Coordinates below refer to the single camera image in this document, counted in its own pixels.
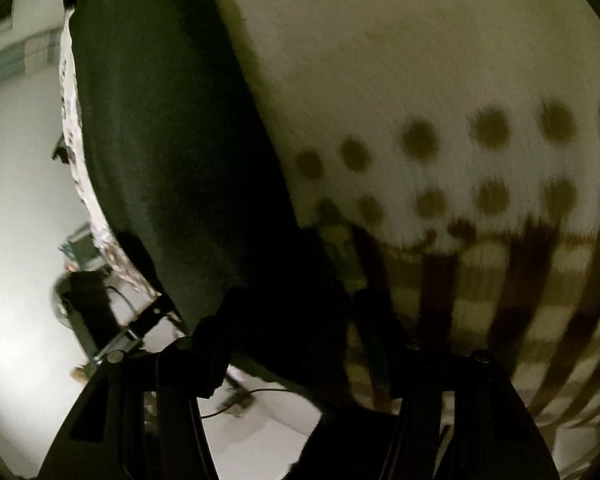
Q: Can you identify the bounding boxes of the large dark green garment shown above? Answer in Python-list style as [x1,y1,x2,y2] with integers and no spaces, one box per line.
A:
[62,0,398,479]

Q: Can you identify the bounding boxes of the floral fleece bed blanket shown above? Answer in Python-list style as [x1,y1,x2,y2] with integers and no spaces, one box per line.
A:
[60,0,600,454]

